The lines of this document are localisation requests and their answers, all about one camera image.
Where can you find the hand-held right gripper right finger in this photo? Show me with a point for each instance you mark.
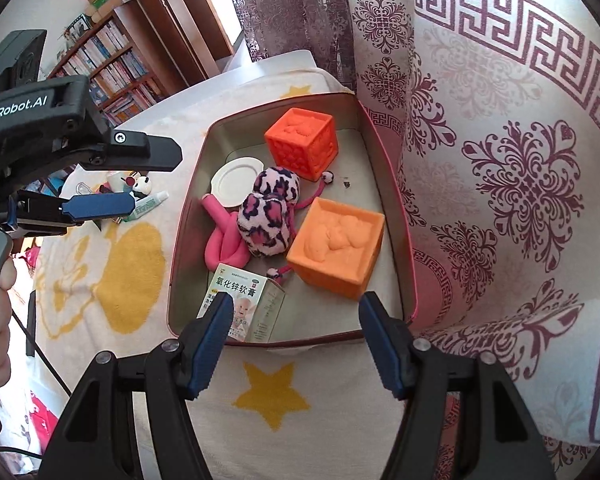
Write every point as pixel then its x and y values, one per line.
pixel 380 350

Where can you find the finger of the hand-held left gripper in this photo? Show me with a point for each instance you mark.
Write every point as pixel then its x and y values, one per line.
pixel 100 206
pixel 145 152

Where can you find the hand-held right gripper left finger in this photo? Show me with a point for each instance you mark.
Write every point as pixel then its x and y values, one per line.
pixel 212 350

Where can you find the small white green tube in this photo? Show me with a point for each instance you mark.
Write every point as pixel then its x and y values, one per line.
pixel 147 205

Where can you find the green white medicine box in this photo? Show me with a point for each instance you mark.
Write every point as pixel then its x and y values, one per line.
pixel 250 295

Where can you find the small white plate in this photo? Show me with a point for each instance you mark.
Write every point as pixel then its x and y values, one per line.
pixel 232 180

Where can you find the pink knotted foam toy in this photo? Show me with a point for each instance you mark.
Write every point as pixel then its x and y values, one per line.
pixel 220 245

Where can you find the large light orange cube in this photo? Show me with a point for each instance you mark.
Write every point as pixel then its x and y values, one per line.
pixel 330 245

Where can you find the small dark orange cube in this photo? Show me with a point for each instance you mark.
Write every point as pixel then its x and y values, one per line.
pixel 300 145

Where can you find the red tin box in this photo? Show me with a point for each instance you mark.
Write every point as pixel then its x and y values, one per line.
pixel 375 175

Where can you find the white tape roll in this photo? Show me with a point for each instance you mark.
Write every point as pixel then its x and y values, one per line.
pixel 114 180

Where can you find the panda figure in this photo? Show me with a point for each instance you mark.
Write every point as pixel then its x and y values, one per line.
pixel 141 186

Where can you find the white and yellow towel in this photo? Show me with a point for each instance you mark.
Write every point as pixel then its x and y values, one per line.
pixel 130 270

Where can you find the rows of books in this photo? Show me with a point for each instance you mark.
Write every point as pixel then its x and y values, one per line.
pixel 110 70

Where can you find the wooden bookshelf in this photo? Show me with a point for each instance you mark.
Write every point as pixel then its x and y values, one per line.
pixel 130 55

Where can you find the black upright bar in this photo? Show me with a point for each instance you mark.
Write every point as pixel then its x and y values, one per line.
pixel 30 320

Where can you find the pink printed blanket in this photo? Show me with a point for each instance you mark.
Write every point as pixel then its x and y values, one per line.
pixel 42 410

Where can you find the purple patterned curtain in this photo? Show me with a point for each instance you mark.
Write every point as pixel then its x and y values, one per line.
pixel 280 10

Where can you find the wooden door frame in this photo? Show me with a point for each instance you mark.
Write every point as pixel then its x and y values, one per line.
pixel 180 10

